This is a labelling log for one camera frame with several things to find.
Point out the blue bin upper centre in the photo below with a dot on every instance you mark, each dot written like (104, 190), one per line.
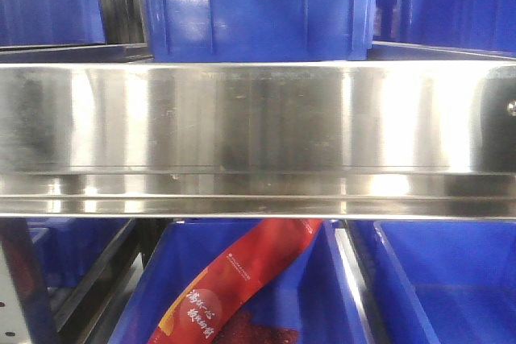
(259, 30)

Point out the blue bin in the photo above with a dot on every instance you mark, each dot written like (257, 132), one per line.
(51, 22)
(259, 30)
(441, 282)
(68, 247)
(311, 296)
(487, 25)

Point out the blue bin lower centre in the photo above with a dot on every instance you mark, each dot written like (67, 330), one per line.
(311, 296)

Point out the blue bin lower left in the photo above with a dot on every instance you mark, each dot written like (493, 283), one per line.
(68, 247)

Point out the blue bin lower right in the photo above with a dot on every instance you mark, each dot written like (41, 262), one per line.
(441, 282)

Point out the blue bin upper right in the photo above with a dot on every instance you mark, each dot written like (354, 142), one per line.
(487, 25)

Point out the blue bin upper left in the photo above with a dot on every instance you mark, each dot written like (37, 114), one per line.
(51, 22)

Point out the red snack package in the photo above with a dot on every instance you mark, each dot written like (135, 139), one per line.
(211, 299)

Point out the grey perforated shelf upright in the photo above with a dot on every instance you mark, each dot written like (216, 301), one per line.
(13, 323)

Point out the stainless steel shelf rail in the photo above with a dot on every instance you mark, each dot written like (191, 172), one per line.
(356, 140)

